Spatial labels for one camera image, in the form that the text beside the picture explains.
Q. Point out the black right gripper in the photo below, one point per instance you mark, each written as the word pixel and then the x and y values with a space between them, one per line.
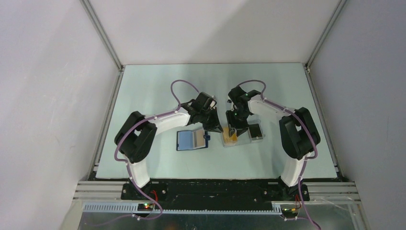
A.
pixel 232 124

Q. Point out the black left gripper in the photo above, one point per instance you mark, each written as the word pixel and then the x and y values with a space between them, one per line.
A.
pixel 215 125

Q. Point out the blue card holder wallet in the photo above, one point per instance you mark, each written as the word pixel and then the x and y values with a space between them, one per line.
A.
pixel 192 140

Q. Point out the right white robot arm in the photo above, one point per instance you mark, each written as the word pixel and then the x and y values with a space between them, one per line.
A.
pixel 299 135

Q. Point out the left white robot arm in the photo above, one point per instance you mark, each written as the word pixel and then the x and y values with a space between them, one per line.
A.
pixel 136 136

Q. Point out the orange card stack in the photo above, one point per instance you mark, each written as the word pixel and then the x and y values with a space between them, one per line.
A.
pixel 228 140

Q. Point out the clear plastic card tray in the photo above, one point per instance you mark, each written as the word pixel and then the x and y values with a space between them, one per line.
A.
pixel 244 139

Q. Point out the left controller board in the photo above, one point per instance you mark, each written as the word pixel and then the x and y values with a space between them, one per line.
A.
pixel 145 207

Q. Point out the controller board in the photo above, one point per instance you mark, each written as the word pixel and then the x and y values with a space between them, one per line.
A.
pixel 290 210
pixel 145 207

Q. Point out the right controller board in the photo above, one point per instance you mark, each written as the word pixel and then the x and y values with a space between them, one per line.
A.
pixel 290 210

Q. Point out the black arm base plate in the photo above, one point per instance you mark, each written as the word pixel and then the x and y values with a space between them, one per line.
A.
pixel 216 194

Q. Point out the grey cable duct strip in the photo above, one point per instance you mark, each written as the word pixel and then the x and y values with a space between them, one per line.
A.
pixel 134 208

